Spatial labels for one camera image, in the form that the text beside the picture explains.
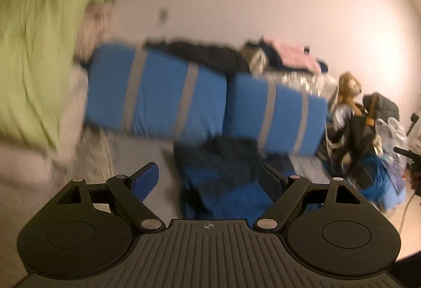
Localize blue and navy fleece jacket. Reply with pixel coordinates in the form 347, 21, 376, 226
173, 136, 295, 226

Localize grey quilted bed cover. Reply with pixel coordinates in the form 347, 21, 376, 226
113, 135, 330, 224

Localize right blue striped cushion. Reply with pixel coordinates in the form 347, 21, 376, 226
223, 74, 328, 156

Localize blue striped cushion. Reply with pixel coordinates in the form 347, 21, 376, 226
223, 74, 328, 156
86, 43, 227, 144

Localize brown teddy bear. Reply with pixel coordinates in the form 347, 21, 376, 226
338, 72, 362, 116

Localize left blue striped cushion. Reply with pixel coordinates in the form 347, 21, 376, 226
86, 43, 227, 144

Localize clear plastic wrapped bundle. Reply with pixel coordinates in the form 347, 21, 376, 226
240, 46, 338, 102

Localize pink garment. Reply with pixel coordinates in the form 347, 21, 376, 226
267, 39, 322, 74

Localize black garment behind cushions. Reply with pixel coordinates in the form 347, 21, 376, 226
143, 40, 250, 75

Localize green cloth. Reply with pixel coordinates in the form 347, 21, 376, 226
1, 0, 113, 150

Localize blue cable bundle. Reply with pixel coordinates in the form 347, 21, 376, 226
354, 154, 407, 211

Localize black bag with straps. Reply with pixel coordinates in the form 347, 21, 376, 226
328, 92, 400, 178

